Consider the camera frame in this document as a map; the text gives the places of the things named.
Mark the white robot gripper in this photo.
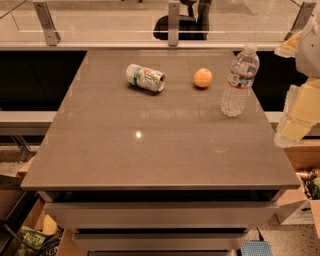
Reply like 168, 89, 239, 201
274, 11, 320, 148

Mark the clear plastic water bottle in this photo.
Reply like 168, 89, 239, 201
221, 43, 260, 117

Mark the orange fruit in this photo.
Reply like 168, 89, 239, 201
193, 68, 212, 88

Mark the black office chair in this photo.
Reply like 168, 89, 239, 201
153, 0, 213, 40

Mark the cardboard box right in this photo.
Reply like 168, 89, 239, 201
276, 169, 320, 239

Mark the cardboard box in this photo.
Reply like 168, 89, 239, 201
276, 169, 320, 239
1, 200, 88, 256

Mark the grey drawer cabinet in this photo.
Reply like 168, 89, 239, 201
23, 49, 299, 256

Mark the white green soda can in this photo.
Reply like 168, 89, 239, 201
126, 64, 165, 92

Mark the blue perforated basket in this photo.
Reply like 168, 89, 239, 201
240, 241, 273, 256

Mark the glass railing with metal posts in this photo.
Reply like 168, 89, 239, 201
0, 0, 319, 49

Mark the yellow item in box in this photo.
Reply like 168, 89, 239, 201
42, 214, 58, 236

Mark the cardboard box left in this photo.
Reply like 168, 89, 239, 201
1, 200, 88, 256

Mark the green snack bag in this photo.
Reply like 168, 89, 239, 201
14, 226, 47, 256

